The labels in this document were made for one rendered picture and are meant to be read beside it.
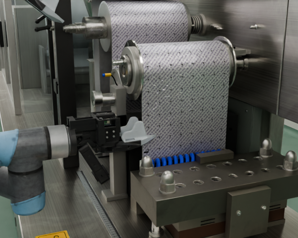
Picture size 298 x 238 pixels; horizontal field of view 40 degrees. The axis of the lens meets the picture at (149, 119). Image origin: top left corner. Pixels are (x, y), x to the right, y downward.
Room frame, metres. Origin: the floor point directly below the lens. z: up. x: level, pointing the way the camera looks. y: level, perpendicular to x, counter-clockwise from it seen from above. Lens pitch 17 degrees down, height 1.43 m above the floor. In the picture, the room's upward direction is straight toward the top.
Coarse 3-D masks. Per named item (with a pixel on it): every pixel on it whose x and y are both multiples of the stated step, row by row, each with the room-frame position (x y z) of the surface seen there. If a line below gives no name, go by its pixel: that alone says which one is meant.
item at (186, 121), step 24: (144, 96) 0.95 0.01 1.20; (168, 96) 0.97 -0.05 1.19; (192, 96) 1.00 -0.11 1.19; (216, 96) 1.02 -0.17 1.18; (144, 120) 0.95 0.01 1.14; (168, 120) 0.97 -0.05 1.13; (192, 120) 1.00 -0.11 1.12; (216, 120) 1.02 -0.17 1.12; (144, 144) 0.95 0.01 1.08; (168, 144) 0.97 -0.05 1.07; (192, 144) 1.00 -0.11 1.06; (216, 144) 1.02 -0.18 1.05
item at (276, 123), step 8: (264, 112) 1.28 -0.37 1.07; (264, 120) 1.27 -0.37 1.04; (272, 120) 1.25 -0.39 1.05; (280, 120) 1.26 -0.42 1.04; (264, 128) 1.27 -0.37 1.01; (272, 128) 1.25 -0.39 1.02; (280, 128) 1.26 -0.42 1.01; (264, 136) 1.27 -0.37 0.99; (272, 136) 1.25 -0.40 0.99; (280, 136) 1.27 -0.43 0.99; (272, 144) 1.26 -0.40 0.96; (280, 144) 1.27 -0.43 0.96; (280, 152) 1.27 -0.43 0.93
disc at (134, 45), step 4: (128, 40) 1.03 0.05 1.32; (132, 40) 1.00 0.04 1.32; (128, 44) 1.02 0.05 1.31; (132, 44) 0.99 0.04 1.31; (136, 44) 0.97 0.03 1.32; (136, 48) 0.97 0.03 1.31; (136, 52) 0.97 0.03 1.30; (140, 56) 0.95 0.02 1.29; (140, 60) 0.94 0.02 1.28; (140, 64) 0.94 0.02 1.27; (140, 68) 0.94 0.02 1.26; (140, 72) 0.94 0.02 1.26; (140, 76) 0.94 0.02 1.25; (140, 80) 0.94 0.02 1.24; (140, 84) 0.94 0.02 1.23; (140, 88) 0.94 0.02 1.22; (136, 92) 0.97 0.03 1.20; (140, 92) 0.95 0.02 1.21; (132, 96) 1.00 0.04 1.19; (136, 96) 0.97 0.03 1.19
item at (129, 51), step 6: (126, 48) 1.00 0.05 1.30; (132, 48) 0.99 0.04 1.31; (126, 54) 1.01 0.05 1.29; (132, 54) 0.97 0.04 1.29; (228, 54) 1.05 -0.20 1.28; (132, 60) 0.96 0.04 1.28; (132, 66) 0.96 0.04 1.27; (138, 66) 0.95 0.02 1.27; (138, 72) 0.95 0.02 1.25; (132, 78) 0.96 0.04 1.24; (138, 78) 0.95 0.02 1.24; (132, 84) 0.97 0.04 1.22; (138, 84) 0.96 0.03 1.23; (126, 90) 1.01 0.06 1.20; (132, 90) 0.97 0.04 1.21
